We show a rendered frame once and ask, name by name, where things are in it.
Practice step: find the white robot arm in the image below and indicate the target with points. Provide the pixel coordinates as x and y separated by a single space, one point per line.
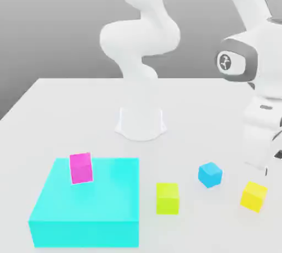
141 37

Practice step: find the small yellow cube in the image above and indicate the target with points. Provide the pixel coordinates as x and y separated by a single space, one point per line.
253 197

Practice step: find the small magenta cube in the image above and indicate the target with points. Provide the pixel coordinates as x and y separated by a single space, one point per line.
81 169

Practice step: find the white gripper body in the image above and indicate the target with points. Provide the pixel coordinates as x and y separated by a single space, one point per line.
257 143

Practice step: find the small lime green cube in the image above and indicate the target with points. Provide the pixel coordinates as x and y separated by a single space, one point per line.
167 199

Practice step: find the small blue cube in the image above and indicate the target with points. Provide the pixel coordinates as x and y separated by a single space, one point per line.
209 175

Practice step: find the large cyan box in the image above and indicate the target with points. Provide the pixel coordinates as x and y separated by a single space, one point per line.
88 213

